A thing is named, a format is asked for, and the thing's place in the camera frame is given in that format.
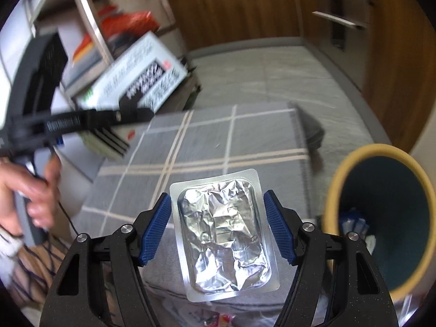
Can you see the grey plaid blanket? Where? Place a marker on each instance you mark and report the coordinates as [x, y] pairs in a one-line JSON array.
[[238, 136]]

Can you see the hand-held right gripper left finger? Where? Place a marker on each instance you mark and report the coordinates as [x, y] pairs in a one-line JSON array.
[[155, 231]]

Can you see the metal shelf rack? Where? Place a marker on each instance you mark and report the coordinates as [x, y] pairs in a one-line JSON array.
[[93, 17]]

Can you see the person's left hand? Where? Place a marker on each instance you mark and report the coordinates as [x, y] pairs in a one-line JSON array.
[[30, 187]]

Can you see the blue white plastic wrapper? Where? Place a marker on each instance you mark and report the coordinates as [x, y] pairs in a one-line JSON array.
[[354, 223]]

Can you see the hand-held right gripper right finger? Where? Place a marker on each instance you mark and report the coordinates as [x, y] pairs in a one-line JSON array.
[[279, 228]]

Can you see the silver foil blister pack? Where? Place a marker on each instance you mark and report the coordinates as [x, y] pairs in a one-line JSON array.
[[221, 231]]

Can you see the wooden kitchen cabinet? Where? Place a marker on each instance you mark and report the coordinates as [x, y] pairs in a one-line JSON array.
[[238, 10]]

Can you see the white green printed box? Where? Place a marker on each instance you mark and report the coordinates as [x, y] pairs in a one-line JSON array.
[[146, 61]]

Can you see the striped white garment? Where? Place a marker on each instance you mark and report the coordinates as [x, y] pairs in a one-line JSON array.
[[37, 272]]

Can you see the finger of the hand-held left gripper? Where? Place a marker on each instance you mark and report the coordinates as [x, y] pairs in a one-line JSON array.
[[136, 114]]

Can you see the large red plastic bag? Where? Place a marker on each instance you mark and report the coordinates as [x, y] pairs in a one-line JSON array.
[[133, 20]]

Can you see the yellow-rimmed teal waste bin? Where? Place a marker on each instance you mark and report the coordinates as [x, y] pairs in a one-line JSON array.
[[391, 218]]

